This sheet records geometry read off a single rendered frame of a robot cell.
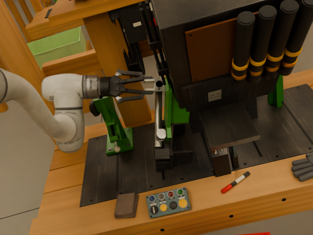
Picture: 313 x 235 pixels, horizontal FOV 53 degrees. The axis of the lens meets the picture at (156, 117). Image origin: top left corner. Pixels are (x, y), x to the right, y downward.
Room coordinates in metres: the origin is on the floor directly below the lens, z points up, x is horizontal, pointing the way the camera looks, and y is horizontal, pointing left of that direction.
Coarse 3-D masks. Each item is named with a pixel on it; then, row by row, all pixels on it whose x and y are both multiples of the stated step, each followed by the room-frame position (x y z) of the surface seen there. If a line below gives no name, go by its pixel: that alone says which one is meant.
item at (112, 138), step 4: (112, 100) 1.24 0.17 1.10; (112, 116) 1.17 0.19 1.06; (112, 120) 1.15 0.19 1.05; (116, 120) 1.18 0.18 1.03; (108, 124) 1.15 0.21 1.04; (112, 124) 1.15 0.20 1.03; (116, 124) 1.16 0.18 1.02; (108, 128) 1.16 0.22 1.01; (112, 128) 1.14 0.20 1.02; (116, 128) 1.15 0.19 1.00; (108, 132) 1.15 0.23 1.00; (112, 132) 1.13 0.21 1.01; (116, 132) 1.14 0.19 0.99; (120, 132) 1.14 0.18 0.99; (112, 136) 1.11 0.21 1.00; (116, 136) 1.11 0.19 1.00; (120, 136) 1.13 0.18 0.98; (112, 140) 1.10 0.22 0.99; (116, 140) 1.10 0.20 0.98; (120, 140) 1.12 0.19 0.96
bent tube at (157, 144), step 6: (156, 78) 1.04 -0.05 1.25; (156, 84) 1.07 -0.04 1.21; (162, 84) 1.05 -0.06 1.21; (156, 90) 1.01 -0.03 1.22; (162, 90) 1.01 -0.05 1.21; (156, 96) 1.09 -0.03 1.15; (156, 102) 1.09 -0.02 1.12; (156, 108) 1.08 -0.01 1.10; (156, 114) 1.06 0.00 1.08; (156, 120) 1.04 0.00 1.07; (156, 126) 1.02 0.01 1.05; (156, 132) 1.00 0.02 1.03; (156, 144) 0.97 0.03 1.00
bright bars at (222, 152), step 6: (216, 150) 0.82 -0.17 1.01; (222, 150) 0.82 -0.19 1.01; (216, 156) 0.80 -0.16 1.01; (222, 156) 0.80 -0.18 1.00; (228, 156) 0.79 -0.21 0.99; (216, 162) 0.80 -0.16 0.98; (222, 162) 0.80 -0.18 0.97; (228, 162) 0.79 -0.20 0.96; (216, 168) 0.80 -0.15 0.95; (222, 168) 0.80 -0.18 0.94; (228, 168) 0.80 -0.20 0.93; (216, 174) 0.80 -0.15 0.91; (222, 174) 0.80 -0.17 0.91
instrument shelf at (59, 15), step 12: (60, 0) 1.39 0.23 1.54; (72, 0) 1.32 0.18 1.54; (84, 0) 1.27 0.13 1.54; (96, 0) 1.21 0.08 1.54; (108, 0) 1.18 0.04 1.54; (120, 0) 1.17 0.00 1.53; (132, 0) 1.17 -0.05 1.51; (144, 0) 1.17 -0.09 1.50; (60, 12) 1.21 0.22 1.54; (72, 12) 1.19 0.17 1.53; (84, 12) 1.19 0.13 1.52; (96, 12) 1.18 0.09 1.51; (60, 24) 1.20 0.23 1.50
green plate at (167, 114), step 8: (168, 88) 0.93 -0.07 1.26; (168, 96) 0.92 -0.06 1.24; (168, 104) 0.92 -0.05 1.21; (176, 104) 0.92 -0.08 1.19; (168, 112) 0.91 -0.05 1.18; (176, 112) 0.92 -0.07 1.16; (184, 112) 0.92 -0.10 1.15; (168, 120) 0.91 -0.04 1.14; (176, 120) 0.92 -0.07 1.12; (184, 120) 0.92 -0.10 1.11
